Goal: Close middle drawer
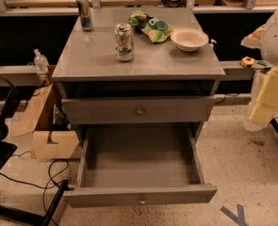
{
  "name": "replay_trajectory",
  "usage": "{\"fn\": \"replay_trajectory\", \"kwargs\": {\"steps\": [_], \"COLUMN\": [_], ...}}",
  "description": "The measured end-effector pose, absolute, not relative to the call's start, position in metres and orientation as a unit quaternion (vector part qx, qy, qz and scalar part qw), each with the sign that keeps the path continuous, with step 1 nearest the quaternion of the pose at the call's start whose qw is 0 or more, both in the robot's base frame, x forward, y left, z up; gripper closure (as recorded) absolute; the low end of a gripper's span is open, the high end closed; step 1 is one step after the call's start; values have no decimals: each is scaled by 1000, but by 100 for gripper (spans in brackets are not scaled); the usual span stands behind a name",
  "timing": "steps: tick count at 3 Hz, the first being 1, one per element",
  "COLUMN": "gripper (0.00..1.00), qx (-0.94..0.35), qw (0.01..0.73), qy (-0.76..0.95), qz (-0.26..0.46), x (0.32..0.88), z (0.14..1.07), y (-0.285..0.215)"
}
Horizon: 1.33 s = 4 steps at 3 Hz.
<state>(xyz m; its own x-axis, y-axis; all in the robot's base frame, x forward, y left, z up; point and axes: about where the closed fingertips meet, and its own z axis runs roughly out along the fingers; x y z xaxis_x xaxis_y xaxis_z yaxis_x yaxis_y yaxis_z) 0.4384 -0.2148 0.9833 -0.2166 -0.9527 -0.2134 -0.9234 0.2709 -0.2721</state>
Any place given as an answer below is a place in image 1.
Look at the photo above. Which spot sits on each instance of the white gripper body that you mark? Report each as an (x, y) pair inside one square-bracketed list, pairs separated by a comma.
[(277, 40)]

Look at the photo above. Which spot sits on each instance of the grey drawer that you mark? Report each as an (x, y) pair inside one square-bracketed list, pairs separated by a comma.
[(138, 110), (150, 164)]

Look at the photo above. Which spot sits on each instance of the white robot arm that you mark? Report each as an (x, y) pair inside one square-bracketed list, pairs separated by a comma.
[(265, 38)]

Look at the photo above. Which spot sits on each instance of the grey wooden drawer cabinet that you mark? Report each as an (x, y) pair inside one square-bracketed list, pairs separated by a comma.
[(88, 68)]

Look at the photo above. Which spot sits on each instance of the small green object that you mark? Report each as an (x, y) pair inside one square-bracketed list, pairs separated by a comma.
[(263, 63)]

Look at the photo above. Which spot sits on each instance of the small white pump bottle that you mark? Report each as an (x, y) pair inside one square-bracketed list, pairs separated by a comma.
[(212, 43)]

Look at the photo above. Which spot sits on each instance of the white bowl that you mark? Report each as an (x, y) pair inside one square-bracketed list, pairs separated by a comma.
[(189, 39)]

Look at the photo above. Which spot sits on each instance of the green chip bag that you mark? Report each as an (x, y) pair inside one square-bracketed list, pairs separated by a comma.
[(155, 29)]

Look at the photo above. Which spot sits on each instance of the green white soda can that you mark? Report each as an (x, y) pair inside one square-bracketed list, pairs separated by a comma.
[(124, 42)]

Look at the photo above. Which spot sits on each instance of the blue energy drink can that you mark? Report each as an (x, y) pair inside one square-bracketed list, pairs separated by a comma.
[(84, 14)]

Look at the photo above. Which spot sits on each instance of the open cardboard box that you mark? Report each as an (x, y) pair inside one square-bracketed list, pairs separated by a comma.
[(49, 141)]

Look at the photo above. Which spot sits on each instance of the clear sanitizer bottle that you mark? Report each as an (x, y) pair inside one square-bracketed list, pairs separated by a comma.
[(40, 61)]

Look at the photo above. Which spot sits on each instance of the black stand left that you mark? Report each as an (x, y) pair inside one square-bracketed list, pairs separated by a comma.
[(6, 152)]

